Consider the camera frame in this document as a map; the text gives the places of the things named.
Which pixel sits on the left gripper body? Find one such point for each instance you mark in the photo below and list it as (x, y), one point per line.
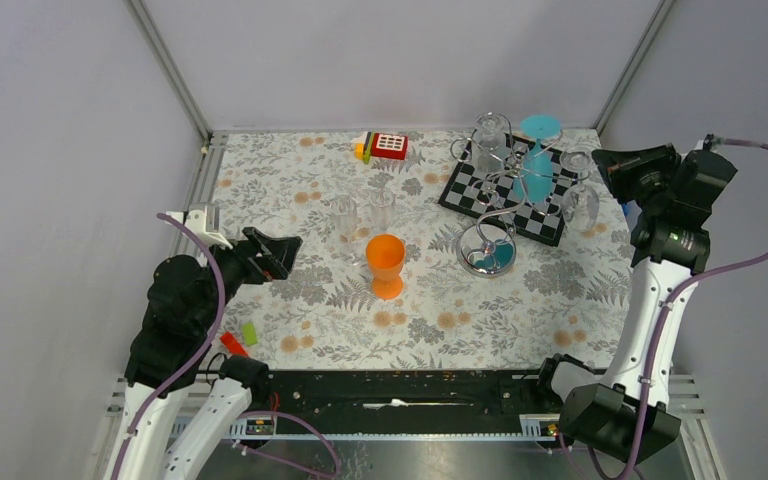
(247, 267)

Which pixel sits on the teal wine glass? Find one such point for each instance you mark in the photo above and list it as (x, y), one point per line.
(537, 170)

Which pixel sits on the chrome wine glass rack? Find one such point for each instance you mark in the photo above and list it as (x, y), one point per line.
(486, 250)

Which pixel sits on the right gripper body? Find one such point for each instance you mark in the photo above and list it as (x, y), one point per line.
(646, 188)

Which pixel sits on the clear champagne flute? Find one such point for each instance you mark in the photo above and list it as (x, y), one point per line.
(382, 208)

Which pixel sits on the black white chess board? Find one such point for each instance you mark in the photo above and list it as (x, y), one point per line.
(471, 194)

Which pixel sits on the red small block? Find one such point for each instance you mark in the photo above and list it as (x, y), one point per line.
(234, 347)

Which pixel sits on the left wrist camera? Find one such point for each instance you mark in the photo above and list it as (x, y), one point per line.
(203, 220)

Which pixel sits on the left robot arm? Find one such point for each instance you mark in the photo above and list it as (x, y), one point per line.
(186, 304)

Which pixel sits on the clear wine glass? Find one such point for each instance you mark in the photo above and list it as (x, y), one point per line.
(489, 146)
(580, 202)
(345, 216)

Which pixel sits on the orange wine glass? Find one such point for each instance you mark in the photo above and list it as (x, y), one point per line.
(385, 255)

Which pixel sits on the green small block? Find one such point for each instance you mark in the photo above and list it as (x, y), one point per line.
(249, 334)

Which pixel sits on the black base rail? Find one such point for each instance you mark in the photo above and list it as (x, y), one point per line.
(418, 403)

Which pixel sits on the colourful toy brick block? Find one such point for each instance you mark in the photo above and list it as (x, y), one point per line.
(371, 145)

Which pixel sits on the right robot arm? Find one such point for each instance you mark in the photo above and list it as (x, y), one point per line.
(623, 412)

